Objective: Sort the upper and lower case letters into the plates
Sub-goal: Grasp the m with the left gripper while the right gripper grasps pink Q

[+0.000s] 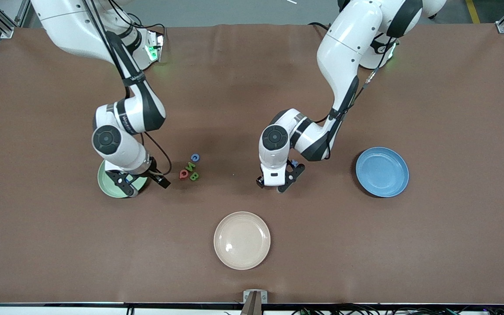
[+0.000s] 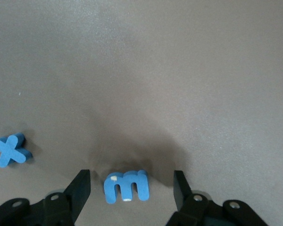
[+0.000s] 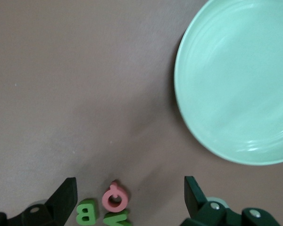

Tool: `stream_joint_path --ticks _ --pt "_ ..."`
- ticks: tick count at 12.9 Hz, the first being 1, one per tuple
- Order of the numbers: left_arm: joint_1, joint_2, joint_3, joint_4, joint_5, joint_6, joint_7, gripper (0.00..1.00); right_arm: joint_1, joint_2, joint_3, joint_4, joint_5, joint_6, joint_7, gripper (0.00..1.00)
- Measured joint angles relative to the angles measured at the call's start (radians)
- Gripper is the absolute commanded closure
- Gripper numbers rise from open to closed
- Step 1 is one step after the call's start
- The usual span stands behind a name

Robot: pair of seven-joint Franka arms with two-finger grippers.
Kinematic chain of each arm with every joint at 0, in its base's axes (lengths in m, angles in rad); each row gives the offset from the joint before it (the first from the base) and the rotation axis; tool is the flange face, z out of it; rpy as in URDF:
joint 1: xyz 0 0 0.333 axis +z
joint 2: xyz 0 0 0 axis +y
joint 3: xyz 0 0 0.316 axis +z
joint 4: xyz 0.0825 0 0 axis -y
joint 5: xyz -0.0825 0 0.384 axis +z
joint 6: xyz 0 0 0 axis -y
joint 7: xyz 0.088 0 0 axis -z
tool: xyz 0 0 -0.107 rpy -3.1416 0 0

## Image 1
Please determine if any light green plate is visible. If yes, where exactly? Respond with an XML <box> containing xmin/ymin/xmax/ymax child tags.
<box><xmin>98</xmin><ymin>160</ymin><xmax>150</xmax><ymax>198</ymax></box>

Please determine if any beige plate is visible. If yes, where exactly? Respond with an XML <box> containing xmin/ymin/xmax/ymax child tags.
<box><xmin>213</xmin><ymin>211</ymin><xmax>271</xmax><ymax>270</ymax></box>

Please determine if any brown table cover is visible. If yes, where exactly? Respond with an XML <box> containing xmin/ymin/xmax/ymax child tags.
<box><xmin>0</xmin><ymin>23</ymin><xmax>504</xmax><ymax>305</ymax></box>

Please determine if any blue plate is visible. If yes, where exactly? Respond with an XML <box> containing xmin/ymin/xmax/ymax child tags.
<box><xmin>356</xmin><ymin>147</ymin><xmax>410</xmax><ymax>198</ymax></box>

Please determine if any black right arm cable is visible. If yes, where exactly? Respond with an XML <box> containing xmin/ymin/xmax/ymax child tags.
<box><xmin>84</xmin><ymin>0</ymin><xmax>173</xmax><ymax>178</ymax></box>

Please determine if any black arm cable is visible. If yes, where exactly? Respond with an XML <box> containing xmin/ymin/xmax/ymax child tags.
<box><xmin>322</xmin><ymin>37</ymin><xmax>399</xmax><ymax>160</ymax></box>
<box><xmin>84</xmin><ymin>0</ymin><xmax>173</xmax><ymax>178</ymax></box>

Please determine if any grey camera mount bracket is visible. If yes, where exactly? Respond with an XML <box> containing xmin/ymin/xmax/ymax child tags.
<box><xmin>240</xmin><ymin>290</ymin><xmax>268</xmax><ymax>315</ymax></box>

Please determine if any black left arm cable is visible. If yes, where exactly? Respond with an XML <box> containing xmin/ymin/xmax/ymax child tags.
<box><xmin>322</xmin><ymin>37</ymin><xmax>399</xmax><ymax>160</ymax></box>

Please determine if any black cable bundle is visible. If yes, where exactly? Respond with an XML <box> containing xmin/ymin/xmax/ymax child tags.
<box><xmin>291</xmin><ymin>304</ymin><xmax>504</xmax><ymax>315</ymax></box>

